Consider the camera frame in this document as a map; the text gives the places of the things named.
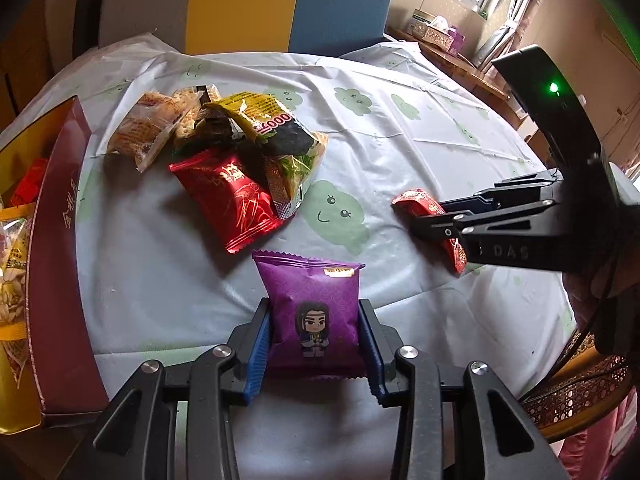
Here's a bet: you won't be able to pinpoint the grey yellow blue chair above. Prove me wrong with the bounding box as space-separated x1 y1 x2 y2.
98 0 390 58

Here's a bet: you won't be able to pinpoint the cracker packet green edges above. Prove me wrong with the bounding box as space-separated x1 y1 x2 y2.
171 84 221 150

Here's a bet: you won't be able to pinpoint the yellow black snack packet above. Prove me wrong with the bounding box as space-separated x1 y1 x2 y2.
204 91 319 156

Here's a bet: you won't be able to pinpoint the white cloud-print tablecloth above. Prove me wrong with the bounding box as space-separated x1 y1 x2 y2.
0 34 576 480

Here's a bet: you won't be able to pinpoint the beige tied curtain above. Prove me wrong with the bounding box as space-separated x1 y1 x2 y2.
472 0 538 73

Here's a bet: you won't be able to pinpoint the woven rattan chair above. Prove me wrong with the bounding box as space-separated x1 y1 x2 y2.
521 333 632 443

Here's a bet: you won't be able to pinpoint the wooden side shelf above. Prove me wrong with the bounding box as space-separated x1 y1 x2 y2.
385 26 525 129

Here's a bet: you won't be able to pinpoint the gold interior tin box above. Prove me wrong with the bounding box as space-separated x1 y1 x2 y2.
1 96 107 436

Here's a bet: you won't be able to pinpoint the purple cartoon snack packet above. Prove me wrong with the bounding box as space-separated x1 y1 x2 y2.
252 250 364 379

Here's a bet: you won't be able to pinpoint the clear nut snack bag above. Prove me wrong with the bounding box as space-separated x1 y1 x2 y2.
1 204 35 386

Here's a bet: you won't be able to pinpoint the clear bread snack packet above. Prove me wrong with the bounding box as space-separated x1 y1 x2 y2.
106 92 189 172

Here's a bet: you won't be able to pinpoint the patterned tissue box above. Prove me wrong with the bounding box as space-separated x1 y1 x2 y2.
423 15 465 56

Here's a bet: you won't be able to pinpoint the red small snack packet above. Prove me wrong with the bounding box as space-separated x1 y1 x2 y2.
392 188 468 275

